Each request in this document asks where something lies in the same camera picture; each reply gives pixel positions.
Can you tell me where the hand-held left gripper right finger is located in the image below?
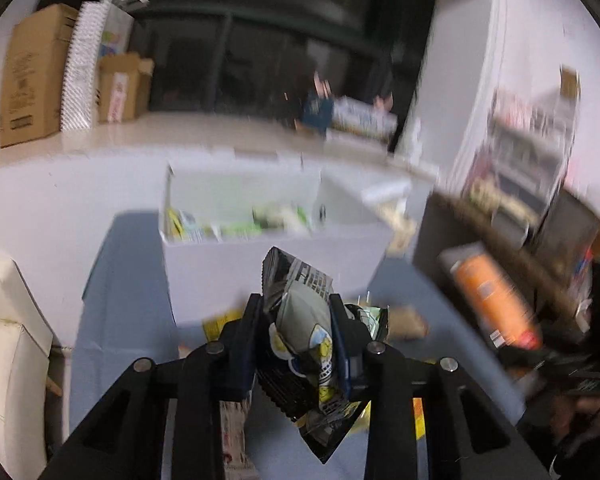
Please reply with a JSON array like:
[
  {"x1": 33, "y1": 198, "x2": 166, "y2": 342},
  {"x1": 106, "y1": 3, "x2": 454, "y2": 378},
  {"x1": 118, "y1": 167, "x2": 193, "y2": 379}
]
[{"x1": 328, "y1": 294, "x2": 551, "y2": 480}]

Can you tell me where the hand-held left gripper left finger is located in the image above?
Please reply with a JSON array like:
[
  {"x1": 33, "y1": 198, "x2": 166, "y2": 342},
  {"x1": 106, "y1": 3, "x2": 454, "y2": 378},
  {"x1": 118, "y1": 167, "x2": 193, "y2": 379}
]
[{"x1": 40, "y1": 292, "x2": 263, "y2": 480}]

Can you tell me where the black grey snack packet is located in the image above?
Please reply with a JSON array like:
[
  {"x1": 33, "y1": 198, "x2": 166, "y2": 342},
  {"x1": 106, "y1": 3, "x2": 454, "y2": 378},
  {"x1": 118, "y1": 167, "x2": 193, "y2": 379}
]
[{"x1": 256, "y1": 246, "x2": 376, "y2": 465}]

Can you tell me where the white cardboard box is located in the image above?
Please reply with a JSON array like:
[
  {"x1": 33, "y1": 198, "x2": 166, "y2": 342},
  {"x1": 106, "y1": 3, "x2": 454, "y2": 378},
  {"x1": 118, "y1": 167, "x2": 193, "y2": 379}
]
[{"x1": 158, "y1": 161, "x2": 416, "y2": 328}]

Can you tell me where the orange snack packet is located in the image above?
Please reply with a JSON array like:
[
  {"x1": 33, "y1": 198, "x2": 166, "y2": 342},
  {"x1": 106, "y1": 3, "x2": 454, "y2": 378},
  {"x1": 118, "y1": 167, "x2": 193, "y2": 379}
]
[{"x1": 437, "y1": 242, "x2": 543, "y2": 351}]

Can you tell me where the person's right hand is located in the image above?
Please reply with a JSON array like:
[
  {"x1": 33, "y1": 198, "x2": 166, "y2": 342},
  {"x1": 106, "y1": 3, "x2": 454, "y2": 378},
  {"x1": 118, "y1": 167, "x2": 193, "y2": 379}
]
[{"x1": 525, "y1": 375, "x2": 600, "y2": 446}]

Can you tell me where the yellow snack packet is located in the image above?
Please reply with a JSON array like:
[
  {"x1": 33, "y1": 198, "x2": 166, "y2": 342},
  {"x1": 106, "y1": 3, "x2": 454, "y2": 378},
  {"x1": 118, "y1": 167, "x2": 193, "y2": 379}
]
[
  {"x1": 350, "y1": 397, "x2": 426, "y2": 443},
  {"x1": 202, "y1": 311, "x2": 246, "y2": 343}
]

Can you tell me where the silver green snack packet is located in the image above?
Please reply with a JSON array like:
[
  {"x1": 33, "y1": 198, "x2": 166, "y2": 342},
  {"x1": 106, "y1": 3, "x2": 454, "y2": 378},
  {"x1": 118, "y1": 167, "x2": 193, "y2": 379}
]
[{"x1": 345, "y1": 304, "x2": 391, "y2": 346}]

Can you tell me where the brown snack piece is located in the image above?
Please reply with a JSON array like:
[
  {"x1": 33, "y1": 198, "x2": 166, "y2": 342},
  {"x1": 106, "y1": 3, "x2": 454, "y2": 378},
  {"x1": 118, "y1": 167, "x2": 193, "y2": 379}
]
[{"x1": 387, "y1": 307, "x2": 429, "y2": 338}]

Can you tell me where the white red snack packet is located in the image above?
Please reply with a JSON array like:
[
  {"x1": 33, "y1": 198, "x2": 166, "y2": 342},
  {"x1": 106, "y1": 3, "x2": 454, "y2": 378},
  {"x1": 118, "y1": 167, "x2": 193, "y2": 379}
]
[{"x1": 219, "y1": 400, "x2": 261, "y2": 480}]

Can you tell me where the blue table cloth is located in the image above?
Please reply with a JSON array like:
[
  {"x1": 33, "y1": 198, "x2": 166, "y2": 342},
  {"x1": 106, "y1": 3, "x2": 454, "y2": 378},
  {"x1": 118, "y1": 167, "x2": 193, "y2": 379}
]
[{"x1": 70, "y1": 212, "x2": 526, "y2": 480}]

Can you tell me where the green white snack packet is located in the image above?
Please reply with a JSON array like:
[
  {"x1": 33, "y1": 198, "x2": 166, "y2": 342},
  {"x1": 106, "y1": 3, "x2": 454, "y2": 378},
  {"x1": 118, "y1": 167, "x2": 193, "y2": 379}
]
[{"x1": 252, "y1": 202, "x2": 311, "y2": 235}]

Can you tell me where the yellow tissue pack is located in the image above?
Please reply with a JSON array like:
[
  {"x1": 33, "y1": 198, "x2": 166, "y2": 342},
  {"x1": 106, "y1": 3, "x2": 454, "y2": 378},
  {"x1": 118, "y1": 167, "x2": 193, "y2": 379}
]
[{"x1": 362, "y1": 180, "x2": 421, "y2": 256}]

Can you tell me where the brown stone side shelf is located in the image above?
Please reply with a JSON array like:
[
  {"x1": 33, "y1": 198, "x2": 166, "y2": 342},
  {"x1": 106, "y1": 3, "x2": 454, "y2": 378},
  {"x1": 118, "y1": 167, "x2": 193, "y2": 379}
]
[{"x1": 412, "y1": 192, "x2": 600, "y2": 336}]

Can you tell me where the clear plastic drawer organizer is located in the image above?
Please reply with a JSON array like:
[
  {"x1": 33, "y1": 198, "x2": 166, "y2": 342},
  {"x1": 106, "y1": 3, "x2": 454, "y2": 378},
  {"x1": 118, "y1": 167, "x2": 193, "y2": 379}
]
[{"x1": 485, "y1": 87, "x2": 581, "y2": 241}]

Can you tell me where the white lotion bottle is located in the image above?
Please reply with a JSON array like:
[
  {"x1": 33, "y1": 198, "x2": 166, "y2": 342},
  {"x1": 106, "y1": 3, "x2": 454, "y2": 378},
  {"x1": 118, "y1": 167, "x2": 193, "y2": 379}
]
[{"x1": 405, "y1": 120, "x2": 427, "y2": 167}]

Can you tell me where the blue printed gift box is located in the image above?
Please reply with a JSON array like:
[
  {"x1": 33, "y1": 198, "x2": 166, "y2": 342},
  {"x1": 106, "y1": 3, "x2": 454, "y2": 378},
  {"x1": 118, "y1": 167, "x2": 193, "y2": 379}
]
[{"x1": 300, "y1": 95, "x2": 398, "y2": 142}]

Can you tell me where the cream leather chair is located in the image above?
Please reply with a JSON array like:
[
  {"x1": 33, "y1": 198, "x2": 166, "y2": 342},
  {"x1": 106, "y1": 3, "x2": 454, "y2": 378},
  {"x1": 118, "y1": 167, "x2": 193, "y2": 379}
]
[{"x1": 0, "y1": 245, "x2": 66, "y2": 480}]

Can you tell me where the small brown cardboard box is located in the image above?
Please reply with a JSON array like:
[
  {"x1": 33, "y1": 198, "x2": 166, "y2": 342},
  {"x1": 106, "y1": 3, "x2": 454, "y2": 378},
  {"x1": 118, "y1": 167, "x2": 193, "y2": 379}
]
[{"x1": 97, "y1": 52, "x2": 155, "y2": 123}]

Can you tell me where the dark framed window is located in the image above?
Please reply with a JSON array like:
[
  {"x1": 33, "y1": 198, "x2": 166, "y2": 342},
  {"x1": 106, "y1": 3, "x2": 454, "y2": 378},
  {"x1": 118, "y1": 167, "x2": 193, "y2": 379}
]
[{"x1": 100, "y1": 0, "x2": 441, "y2": 153}]

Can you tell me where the dotted white paper bag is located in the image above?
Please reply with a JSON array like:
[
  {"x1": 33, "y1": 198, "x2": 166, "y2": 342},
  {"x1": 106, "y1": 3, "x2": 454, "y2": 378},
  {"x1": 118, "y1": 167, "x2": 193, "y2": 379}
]
[{"x1": 60, "y1": 0, "x2": 136, "y2": 133}]

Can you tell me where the large brown cardboard box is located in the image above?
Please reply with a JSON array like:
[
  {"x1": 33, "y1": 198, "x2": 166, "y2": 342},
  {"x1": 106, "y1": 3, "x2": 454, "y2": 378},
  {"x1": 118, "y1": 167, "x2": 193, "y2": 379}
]
[{"x1": 0, "y1": 3, "x2": 78, "y2": 148}]

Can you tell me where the small cardboard wall box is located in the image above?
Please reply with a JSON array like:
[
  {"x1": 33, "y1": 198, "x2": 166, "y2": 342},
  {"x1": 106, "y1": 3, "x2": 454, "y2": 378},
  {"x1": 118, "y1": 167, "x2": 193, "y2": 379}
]
[{"x1": 560, "y1": 65, "x2": 581, "y2": 103}]

